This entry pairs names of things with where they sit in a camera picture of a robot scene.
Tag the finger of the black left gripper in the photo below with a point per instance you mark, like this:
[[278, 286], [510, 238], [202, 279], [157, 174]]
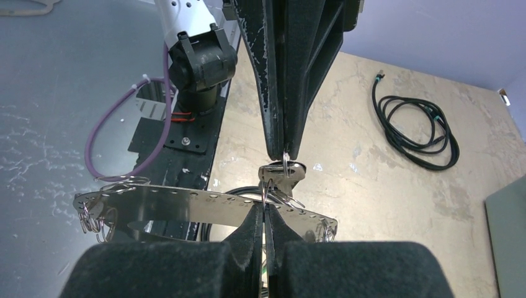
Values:
[[313, 36], [257, 22]]

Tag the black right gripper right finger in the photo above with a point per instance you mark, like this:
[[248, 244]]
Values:
[[297, 268]]

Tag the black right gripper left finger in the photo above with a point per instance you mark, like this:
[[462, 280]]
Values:
[[231, 268]]

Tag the silver key with ring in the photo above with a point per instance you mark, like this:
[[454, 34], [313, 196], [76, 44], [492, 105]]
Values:
[[278, 180]]

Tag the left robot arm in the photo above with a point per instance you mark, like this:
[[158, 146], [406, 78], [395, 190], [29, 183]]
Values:
[[184, 19]]

